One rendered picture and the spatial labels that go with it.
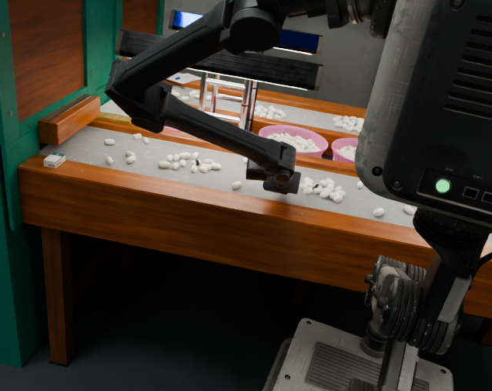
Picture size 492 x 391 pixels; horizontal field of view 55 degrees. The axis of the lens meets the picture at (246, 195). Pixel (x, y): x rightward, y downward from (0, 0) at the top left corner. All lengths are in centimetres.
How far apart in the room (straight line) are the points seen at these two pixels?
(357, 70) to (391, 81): 306
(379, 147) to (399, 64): 10
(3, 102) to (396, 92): 100
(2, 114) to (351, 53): 275
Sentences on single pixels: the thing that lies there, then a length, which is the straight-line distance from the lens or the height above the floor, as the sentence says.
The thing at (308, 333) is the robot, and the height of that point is 47.
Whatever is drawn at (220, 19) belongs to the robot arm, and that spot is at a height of 128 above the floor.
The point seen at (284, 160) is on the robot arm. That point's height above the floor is 93.
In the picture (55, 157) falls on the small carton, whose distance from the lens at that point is 143.
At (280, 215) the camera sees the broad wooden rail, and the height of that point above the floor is 77.
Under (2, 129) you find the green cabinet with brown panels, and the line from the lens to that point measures 136.
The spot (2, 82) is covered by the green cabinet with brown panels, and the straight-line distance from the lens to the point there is 133.
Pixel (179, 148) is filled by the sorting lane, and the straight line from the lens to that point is 164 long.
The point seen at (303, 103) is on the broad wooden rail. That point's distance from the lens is 228.
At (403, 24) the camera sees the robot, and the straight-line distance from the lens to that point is 60.
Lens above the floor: 139
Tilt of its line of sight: 28 degrees down
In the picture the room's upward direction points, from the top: 9 degrees clockwise
